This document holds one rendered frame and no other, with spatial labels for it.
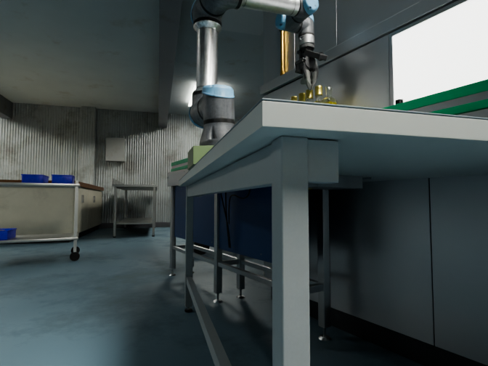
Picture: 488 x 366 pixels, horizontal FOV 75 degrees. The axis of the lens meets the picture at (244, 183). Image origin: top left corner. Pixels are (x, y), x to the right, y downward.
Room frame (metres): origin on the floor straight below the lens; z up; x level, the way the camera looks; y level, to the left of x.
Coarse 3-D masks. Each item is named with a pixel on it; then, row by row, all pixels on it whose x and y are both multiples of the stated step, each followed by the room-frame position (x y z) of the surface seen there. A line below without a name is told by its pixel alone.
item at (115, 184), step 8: (112, 184) 5.52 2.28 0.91; (120, 184) 5.55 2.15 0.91; (128, 184) 5.58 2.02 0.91; (136, 184) 5.62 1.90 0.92; (144, 184) 5.65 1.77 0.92; (152, 184) 5.69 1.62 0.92; (152, 200) 5.72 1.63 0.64; (152, 208) 5.72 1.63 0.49; (152, 216) 5.72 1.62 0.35; (152, 224) 5.72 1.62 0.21; (152, 232) 5.72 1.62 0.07
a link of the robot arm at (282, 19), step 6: (276, 18) 1.42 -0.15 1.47; (282, 18) 1.38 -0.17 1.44; (288, 18) 1.37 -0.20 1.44; (276, 24) 1.42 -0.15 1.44; (282, 24) 1.40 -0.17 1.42; (288, 24) 1.39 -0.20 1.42; (294, 24) 1.38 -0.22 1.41; (300, 24) 1.42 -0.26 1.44; (282, 30) 1.45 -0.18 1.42; (288, 30) 1.44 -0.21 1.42; (294, 30) 1.44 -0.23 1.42
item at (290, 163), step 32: (256, 160) 0.55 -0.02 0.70; (288, 160) 0.43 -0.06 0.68; (320, 160) 0.44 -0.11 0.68; (192, 192) 1.55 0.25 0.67; (288, 192) 0.43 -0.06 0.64; (192, 224) 1.85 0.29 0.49; (288, 224) 0.43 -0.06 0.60; (192, 256) 1.85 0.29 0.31; (288, 256) 0.43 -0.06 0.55; (192, 288) 1.59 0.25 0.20; (288, 288) 0.43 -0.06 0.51; (288, 320) 0.43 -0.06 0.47; (224, 352) 0.93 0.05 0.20; (288, 352) 0.43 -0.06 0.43
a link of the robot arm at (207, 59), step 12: (192, 12) 1.27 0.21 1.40; (204, 12) 1.21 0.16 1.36; (204, 24) 1.22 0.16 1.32; (216, 24) 1.24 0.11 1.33; (204, 36) 1.23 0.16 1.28; (216, 36) 1.26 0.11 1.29; (204, 48) 1.23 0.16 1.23; (216, 48) 1.26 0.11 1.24; (204, 60) 1.23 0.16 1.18; (216, 60) 1.26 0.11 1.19; (204, 72) 1.24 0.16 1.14; (216, 72) 1.27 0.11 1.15; (204, 84) 1.24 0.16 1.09; (192, 96) 1.25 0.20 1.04; (192, 108) 1.25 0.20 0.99; (192, 120) 1.28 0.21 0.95
